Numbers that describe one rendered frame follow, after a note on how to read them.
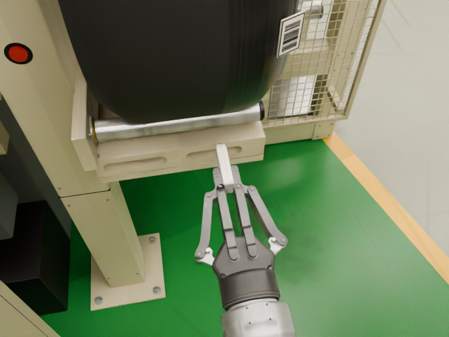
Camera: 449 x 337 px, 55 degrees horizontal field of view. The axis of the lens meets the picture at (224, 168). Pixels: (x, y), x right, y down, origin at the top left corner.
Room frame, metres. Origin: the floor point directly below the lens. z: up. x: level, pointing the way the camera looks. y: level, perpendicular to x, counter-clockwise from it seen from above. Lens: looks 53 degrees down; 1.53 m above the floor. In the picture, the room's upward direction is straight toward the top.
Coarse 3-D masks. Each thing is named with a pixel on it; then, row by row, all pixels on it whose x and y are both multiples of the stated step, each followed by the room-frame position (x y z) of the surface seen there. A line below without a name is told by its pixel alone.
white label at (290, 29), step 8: (296, 16) 0.49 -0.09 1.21; (304, 16) 0.50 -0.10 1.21; (280, 24) 0.48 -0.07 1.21; (288, 24) 0.48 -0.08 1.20; (296, 24) 0.49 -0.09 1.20; (280, 32) 0.48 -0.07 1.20; (288, 32) 0.48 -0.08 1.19; (296, 32) 0.49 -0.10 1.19; (280, 40) 0.48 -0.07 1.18; (288, 40) 0.49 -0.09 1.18; (296, 40) 0.49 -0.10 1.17; (280, 48) 0.48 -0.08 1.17; (288, 48) 0.49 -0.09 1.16; (296, 48) 0.50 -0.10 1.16; (280, 56) 0.48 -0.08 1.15
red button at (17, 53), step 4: (12, 48) 0.60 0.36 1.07; (16, 48) 0.61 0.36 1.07; (20, 48) 0.61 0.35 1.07; (12, 52) 0.60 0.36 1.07; (16, 52) 0.60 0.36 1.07; (20, 52) 0.60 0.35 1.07; (24, 52) 0.61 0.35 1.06; (12, 56) 0.60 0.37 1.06; (16, 56) 0.60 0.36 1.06; (20, 56) 0.60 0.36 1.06; (24, 56) 0.60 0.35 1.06; (16, 60) 0.60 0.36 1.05; (20, 60) 0.60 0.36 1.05; (24, 60) 0.60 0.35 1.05
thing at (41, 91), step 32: (0, 0) 0.61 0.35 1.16; (32, 0) 0.62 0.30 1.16; (0, 32) 0.61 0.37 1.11; (32, 32) 0.61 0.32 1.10; (64, 32) 0.71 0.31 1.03; (0, 64) 0.60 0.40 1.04; (32, 64) 0.61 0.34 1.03; (64, 64) 0.63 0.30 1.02; (32, 96) 0.61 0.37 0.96; (64, 96) 0.62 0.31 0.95; (32, 128) 0.60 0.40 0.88; (64, 128) 0.61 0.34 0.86; (64, 160) 0.61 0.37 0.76; (64, 192) 0.60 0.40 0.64; (96, 192) 0.61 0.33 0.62; (96, 224) 0.61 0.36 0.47; (128, 224) 0.68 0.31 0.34; (96, 256) 0.60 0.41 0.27; (128, 256) 0.62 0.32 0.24
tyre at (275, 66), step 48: (96, 0) 0.44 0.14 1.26; (144, 0) 0.45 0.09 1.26; (192, 0) 0.45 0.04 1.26; (240, 0) 0.46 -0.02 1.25; (288, 0) 0.50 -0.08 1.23; (96, 48) 0.44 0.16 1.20; (144, 48) 0.44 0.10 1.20; (192, 48) 0.45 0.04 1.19; (240, 48) 0.46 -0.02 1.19; (96, 96) 0.48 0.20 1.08; (144, 96) 0.44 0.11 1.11; (192, 96) 0.46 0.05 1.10; (240, 96) 0.48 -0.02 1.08
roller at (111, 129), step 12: (252, 108) 0.62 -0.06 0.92; (264, 108) 0.62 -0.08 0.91; (96, 120) 0.58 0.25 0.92; (108, 120) 0.58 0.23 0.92; (120, 120) 0.58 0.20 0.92; (180, 120) 0.59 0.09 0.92; (192, 120) 0.59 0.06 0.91; (204, 120) 0.59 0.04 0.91; (216, 120) 0.59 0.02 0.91; (228, 120) 0.60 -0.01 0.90; (240, 120) 0.60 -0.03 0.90; (252, 120) 0.60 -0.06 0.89; (96, 132) 0.55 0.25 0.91; (108, 132) 0.56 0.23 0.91; (120, 132) 0.56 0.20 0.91; (132, 132) 0.56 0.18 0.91; (144, 132) 0.57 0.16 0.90; (156, 132) 0.57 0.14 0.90; (168, 132) 0.58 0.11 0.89
